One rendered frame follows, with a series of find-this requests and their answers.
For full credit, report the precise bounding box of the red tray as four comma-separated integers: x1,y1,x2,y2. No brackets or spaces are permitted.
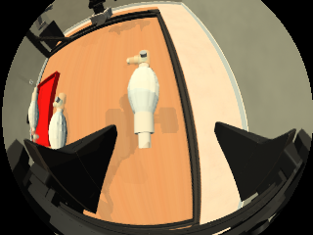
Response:
36,71,60,147

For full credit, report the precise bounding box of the white squeeze bag with beige valve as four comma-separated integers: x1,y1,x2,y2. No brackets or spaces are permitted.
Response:
127,50,159,148

